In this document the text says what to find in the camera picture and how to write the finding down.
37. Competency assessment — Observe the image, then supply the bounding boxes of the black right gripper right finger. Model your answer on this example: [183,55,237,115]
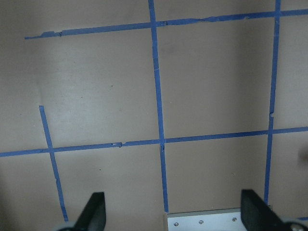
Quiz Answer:
[241,190,288,231]

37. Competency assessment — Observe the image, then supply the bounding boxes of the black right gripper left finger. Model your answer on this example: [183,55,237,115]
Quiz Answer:
[73,192,106,231]

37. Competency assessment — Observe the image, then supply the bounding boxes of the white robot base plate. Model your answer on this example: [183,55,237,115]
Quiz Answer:
[167,207,246,231]

